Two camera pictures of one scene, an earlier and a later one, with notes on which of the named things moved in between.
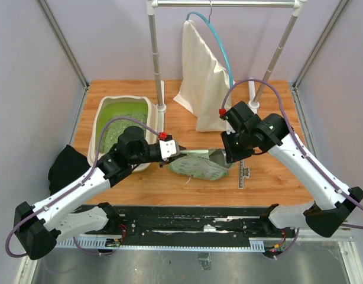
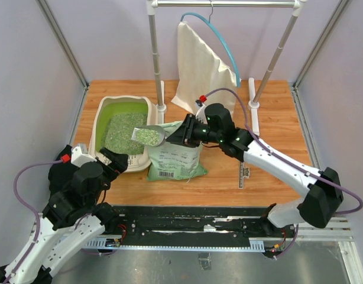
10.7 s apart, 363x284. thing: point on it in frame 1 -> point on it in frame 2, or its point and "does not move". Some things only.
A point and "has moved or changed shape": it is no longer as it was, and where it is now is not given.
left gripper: x=169 y=160 -> x=120 y=161
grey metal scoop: x=219 y=157 has moved or changed shape
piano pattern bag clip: x=243 y=173 does not move
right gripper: x=233 y=155 -> x=183 y=135
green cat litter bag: x=197 y=163 -> x=172 y=161
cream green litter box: x=141 y=109 does not move
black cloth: x=68 y=164 does not move
